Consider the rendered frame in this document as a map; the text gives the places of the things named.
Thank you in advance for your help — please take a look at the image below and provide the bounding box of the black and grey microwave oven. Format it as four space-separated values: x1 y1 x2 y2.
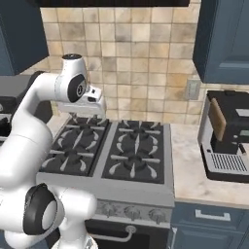
0 71 53 144

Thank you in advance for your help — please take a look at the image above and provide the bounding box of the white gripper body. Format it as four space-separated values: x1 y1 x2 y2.
56 96 108 120

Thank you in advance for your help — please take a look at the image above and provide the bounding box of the grey wall socket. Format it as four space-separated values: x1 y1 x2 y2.
186 79 201 101

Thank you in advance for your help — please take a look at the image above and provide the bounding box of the black and silver coffee machine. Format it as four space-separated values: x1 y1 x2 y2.
196 89 249 185

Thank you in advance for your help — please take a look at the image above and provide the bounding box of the steel oven door handle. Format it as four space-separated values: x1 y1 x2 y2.
91 225 138 243

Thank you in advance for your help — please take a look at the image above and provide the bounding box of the steel stove with black hob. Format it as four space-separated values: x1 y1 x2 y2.
35 117 176 249

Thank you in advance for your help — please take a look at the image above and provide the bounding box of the black oven door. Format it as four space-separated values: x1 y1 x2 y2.
85 219 171 249

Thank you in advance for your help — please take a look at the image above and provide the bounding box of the blue drawer front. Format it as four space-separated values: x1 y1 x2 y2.
170 201 249 233

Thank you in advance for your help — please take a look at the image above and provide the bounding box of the steel stove knob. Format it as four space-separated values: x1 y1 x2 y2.
101 202 117 218
124 205 141 222
149 208 166 225

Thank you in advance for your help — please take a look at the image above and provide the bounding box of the blue cupboard door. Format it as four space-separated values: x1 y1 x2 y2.
170 226 249 249

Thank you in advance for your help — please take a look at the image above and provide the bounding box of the blue wall cupboard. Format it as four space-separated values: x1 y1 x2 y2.
192 0 249 85
0 0 50 77

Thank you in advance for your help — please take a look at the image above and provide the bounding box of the black range hood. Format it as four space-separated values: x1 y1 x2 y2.
34 0 191 9

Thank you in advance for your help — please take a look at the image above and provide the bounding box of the white drawer handle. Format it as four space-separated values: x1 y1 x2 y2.
195 209 232 223

